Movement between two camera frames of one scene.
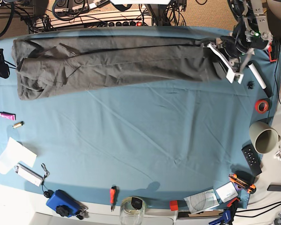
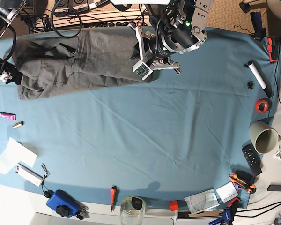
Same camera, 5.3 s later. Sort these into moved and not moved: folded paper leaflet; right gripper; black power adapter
Moved: right gripper
Not moved: black power adapter; folded paper leaflet
